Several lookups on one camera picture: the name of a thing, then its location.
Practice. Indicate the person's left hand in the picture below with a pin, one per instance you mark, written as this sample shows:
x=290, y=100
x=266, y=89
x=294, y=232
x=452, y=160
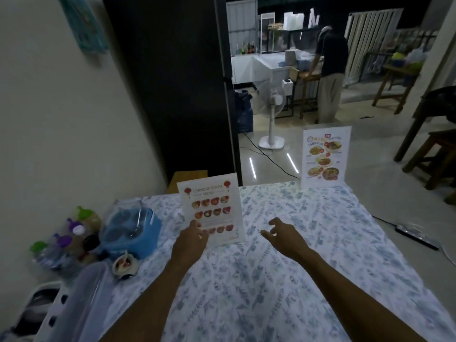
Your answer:
x=188, y=245

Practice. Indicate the person's right hand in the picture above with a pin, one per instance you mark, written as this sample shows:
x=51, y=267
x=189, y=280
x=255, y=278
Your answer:
x=286, y=240

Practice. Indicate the person's right thumb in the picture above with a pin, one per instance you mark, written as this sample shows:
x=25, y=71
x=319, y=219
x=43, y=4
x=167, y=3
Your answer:
x=267, y=234

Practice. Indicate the person's left fingers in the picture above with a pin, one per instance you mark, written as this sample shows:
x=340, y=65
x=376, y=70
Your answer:
x=201, y=229

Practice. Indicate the person's right forearm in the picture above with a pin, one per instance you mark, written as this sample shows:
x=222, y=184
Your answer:
x=356, y=295

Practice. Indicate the person's left forearm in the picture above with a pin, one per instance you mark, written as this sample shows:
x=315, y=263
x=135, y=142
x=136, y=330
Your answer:
x=153, y=299

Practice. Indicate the white menu stand red lanterns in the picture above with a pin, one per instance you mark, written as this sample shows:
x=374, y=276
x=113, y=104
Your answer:
x=213, y=206

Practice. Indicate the blue floral tablecloth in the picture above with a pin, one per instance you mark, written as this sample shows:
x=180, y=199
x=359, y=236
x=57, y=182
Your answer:
x=249, y=288

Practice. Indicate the blue condiment caddy clear lid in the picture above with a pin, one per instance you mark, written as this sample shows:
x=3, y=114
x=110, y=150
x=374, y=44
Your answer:
x=130, y=229

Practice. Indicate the small bowl of chili sauce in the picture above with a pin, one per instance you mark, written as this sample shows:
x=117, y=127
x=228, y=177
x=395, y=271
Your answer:
x=124, y=266

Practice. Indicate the menu stand with dish photos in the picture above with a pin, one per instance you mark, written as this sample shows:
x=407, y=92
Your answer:
x=326, y=156

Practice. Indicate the blue plastic bag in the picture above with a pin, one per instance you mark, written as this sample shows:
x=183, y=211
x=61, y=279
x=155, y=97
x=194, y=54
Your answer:
x=244, y=110

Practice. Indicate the white standing fan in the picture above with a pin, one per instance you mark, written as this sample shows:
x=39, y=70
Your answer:
x=272, y=103

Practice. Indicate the clear plastic container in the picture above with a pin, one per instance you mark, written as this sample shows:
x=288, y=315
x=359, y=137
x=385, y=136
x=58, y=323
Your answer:
x=89, y=302

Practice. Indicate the cluster of condiment bottles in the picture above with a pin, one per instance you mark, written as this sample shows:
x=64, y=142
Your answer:
x=67, y=242

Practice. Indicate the tall black refrigerator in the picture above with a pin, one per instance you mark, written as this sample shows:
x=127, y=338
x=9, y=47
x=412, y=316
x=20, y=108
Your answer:
x=171, y=85

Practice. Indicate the black power strip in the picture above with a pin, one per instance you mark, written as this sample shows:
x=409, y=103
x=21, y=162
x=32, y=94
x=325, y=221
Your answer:
x=416, y=236

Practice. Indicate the white counter table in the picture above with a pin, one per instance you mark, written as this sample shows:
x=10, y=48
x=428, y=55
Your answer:
x=256, y=67

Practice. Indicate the white plastic basket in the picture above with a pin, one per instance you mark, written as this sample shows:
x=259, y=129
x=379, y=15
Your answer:
x=39, y=309

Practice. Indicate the brown wooden stool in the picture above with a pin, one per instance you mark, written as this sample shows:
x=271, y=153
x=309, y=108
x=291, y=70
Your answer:
x=436, y=156

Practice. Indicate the row of bottles on counter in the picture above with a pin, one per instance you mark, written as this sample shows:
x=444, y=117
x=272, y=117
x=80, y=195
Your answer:
x=246, y=48

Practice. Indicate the wooden side table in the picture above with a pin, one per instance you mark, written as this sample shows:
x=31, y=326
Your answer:
x=395, y=78

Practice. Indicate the dark wooden table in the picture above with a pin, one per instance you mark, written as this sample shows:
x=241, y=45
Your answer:
x=427, y=110

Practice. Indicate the white slatted gate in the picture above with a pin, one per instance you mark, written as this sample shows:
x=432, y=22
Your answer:
x=370, y=42

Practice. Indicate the teal wall hanging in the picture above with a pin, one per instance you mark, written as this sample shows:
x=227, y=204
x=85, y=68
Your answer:
x=85, y=21

